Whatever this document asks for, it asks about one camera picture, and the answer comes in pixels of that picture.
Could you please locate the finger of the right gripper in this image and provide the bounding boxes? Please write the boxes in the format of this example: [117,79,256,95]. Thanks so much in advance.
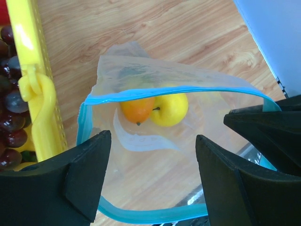
[223,96,301,176]

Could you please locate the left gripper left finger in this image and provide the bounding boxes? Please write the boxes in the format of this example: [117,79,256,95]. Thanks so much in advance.
[0,130,111,226]

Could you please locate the mango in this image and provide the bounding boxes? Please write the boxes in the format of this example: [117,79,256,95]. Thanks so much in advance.
[120,97,155,126]

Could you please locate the yellow plastic basket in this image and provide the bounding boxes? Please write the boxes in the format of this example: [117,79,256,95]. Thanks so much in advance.
[6,0,68,161]

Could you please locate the purple grapes bunch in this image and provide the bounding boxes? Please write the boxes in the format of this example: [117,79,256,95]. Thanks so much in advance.
[0,25,31,171]

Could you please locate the clear zip top bag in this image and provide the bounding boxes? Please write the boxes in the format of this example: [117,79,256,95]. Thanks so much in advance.
[77,42,280,224]

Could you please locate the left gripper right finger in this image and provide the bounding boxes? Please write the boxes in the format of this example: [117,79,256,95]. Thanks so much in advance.
[195,135,301,226]

